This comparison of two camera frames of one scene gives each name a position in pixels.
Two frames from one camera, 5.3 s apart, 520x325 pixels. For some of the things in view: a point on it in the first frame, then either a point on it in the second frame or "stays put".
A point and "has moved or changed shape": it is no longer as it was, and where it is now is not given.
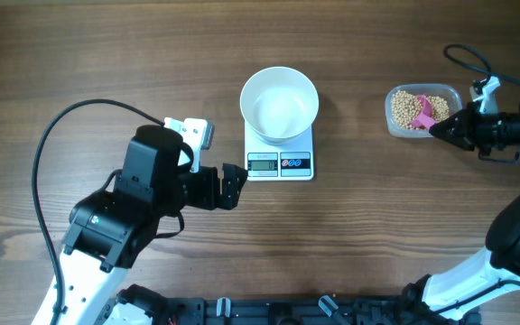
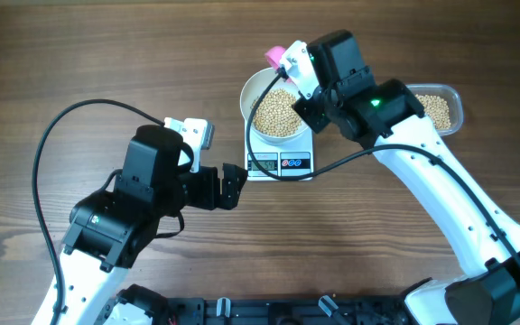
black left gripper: x=211 y=199 stays put
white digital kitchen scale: x=266 y=161 stays put
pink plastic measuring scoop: x=425 y=118 has moved or changed shape
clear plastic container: x=450 y=93 stays put
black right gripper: x=462 y=134 -> x=314 y=119
